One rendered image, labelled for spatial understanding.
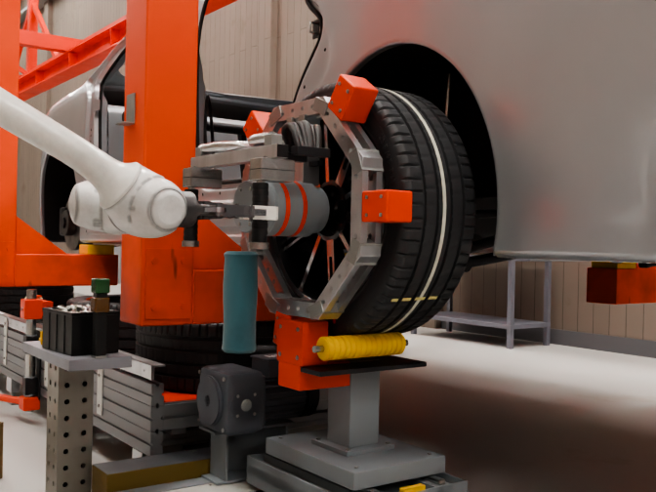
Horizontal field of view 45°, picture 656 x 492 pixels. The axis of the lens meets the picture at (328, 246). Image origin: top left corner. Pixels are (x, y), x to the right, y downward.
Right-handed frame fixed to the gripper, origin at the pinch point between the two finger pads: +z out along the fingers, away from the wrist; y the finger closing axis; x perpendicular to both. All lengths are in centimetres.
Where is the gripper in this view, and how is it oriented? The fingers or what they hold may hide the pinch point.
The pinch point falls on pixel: (259, 213)
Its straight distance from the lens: 176.7
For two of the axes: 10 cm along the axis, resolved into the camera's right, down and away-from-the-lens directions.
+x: 0.2, -10.0, 0.0
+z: 8.1, 0.2, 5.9
